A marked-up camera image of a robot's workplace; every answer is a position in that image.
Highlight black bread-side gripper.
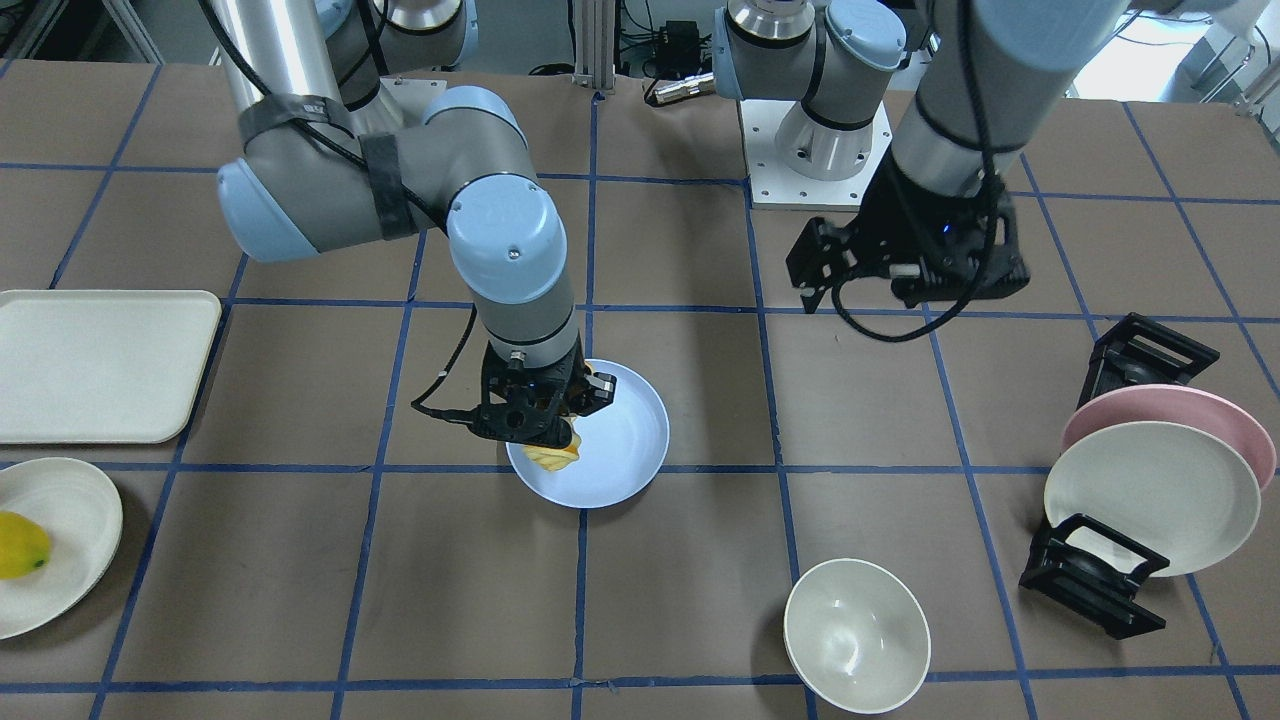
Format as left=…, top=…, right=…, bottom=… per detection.
left=468, top=345, right=617, bottom=448

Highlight black rack-side gripper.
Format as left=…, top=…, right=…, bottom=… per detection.
left=785, top=158, right=989, bottom=314

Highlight blue plate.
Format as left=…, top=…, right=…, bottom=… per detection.
left=506, top=357, right=669, bottom=509

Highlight orange striped bread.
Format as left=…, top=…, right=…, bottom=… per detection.
left=522, top=416, right=582, bottom=471

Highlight robot arm near plate rack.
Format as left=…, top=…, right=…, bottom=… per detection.
left=471, top=1, right=1128, bottom=450

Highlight robot arm with bread gripper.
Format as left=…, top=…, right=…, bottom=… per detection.
left=200, top=1, right=581, bottom=368

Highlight pink plate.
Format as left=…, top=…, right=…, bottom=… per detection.
left=1060, top=384, right=1277, bottom=489

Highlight black plate rack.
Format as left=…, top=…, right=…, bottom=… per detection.
left=1019, top=313, right=1221, bottom=641

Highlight cream plate in rack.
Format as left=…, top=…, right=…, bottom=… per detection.
left=1044, top=421, right=1261, bottom=577

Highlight cream plate with lemon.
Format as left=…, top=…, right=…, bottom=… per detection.
left=1, top=457, right=124, bottom=641

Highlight cream ceramic bowl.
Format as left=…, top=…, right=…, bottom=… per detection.
left=783, top=559, right=932, bottom=715

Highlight cream rectangular tray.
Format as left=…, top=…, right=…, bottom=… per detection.
left=1, top=290, right=221, bottom=445

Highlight yellow lemon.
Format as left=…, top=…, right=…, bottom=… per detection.
left=1, top=511, right=52, bottom=580

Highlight aluminium frame post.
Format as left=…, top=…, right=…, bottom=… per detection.
left=570, top=1, right=620, bottom=97

